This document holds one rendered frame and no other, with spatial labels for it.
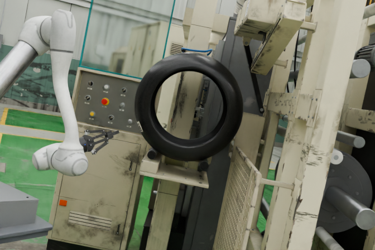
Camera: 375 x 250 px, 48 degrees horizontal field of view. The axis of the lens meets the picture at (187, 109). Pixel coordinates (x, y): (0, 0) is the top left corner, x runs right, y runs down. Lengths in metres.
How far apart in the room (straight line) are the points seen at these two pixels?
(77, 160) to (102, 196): 1.18
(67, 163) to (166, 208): 1.00
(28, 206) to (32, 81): 9.40
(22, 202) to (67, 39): 0.71
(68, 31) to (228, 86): 0.83
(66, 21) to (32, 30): 0.18
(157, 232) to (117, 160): 0.56
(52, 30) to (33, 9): 9.23
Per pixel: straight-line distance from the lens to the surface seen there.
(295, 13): 1.90
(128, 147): 2.86
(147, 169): 2.22
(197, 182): 2.23
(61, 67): 1.93
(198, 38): 2.56
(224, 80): 2.17
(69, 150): 1.83
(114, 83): 2.90
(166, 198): 2.64
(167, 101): 5.67
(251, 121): 2.51
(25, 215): 1.75
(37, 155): 1.96
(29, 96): 11.09
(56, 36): 1.92
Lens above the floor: 1.28
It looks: 3 degrees down
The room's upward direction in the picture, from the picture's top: 12 degrees clockwise
